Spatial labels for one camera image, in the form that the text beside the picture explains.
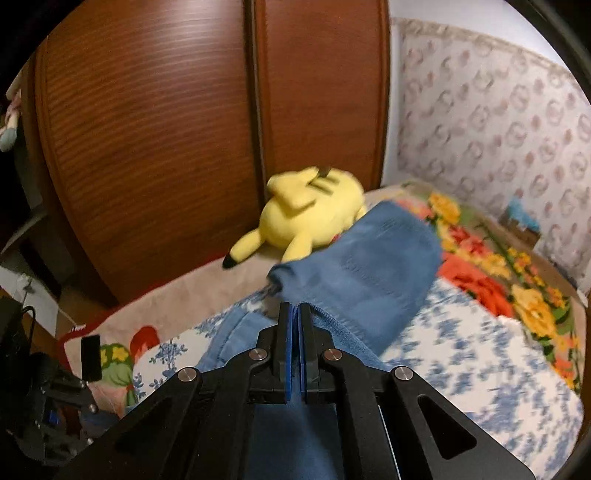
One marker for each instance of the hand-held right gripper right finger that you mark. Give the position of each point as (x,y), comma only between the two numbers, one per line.
(304,355)

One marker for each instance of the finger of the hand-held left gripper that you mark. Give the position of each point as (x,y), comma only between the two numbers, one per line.
(91,357)

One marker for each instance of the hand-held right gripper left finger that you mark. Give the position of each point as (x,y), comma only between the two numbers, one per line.
(288,355)

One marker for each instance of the blue denim pants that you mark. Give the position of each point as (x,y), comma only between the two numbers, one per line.
(369,277)

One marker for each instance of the yellow plush toy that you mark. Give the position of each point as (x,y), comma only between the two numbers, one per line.
(304,207)

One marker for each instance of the white blue floral quilt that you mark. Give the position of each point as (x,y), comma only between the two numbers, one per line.
(461,360)

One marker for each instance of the floral blanket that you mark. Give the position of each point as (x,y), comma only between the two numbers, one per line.
(480,277)

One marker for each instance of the wooden slatted wardrobe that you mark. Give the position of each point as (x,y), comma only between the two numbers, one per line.
(161,138)

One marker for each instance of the cardboard box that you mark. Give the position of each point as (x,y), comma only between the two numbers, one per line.
(521,235)

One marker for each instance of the hanging doll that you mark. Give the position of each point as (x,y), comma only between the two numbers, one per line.
(10,122)

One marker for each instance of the blue plastic bag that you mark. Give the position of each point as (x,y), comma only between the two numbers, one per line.
(524,214)

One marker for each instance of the circle patterned curtain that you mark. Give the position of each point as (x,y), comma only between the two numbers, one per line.
(498,115)

